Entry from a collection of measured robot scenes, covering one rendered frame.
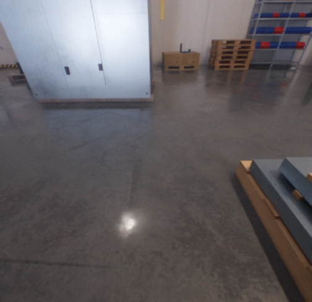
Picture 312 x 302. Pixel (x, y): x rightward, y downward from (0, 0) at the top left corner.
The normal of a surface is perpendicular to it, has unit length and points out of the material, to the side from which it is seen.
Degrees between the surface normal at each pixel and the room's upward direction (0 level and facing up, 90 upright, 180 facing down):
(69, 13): 90
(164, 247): 0
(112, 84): 90
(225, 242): 0
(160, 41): 90
